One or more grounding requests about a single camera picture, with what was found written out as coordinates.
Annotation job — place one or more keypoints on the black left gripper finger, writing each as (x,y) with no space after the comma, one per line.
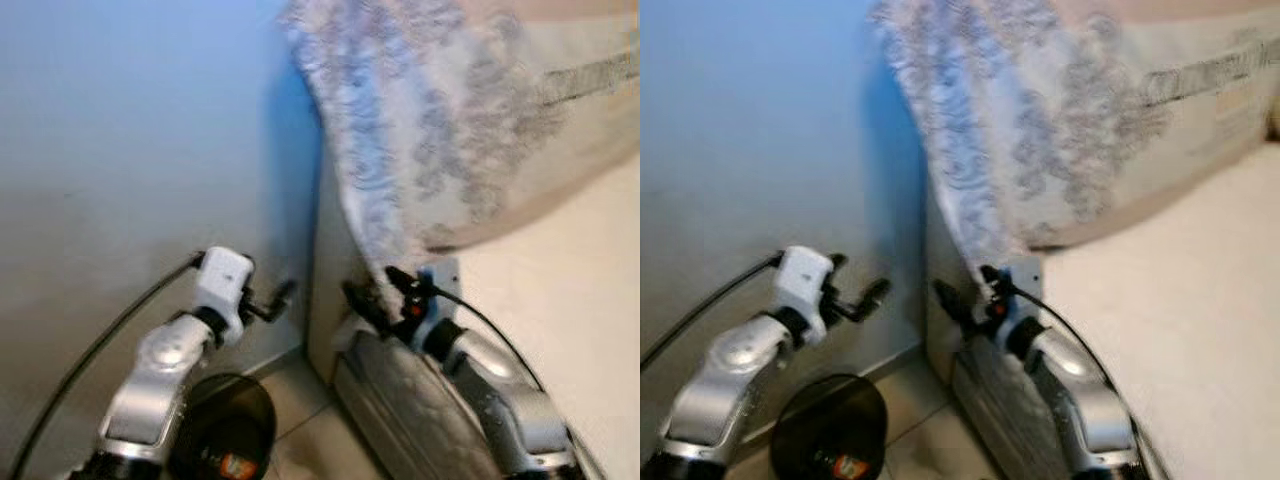
(282,296)
(874,295)

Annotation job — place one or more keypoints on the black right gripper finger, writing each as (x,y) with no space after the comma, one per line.
(365,308)
(955,306)
(993,279)
(402,280)

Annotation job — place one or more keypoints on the patterned pillow with Colorful print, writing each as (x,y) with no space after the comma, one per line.
(450,120)
(1050,120)

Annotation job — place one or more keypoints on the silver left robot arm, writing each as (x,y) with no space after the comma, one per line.
(150,390)
(725,390)

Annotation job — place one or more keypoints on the grey quilted mattress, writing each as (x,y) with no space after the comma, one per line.
(1010,420)
(410,410)

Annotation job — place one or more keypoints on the white quilted bed sheet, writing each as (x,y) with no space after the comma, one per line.
(570,320)
(1190,320)

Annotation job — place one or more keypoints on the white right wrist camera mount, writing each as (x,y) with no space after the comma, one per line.
(1027,295)
(440,295)

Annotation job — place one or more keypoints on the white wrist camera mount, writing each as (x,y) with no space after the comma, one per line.
(805,288)
(222,290)
(440,295)
(1027,295)

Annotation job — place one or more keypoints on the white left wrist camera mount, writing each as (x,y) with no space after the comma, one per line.
(805,288)
(222,290)

